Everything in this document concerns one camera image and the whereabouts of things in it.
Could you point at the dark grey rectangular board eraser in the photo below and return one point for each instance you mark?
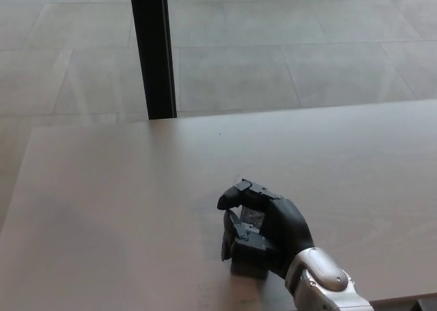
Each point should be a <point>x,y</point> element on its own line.
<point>251,253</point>

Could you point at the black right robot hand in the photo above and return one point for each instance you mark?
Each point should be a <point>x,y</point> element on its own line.
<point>273,229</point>

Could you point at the black metal post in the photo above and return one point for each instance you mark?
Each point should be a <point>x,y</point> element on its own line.
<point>152,51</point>

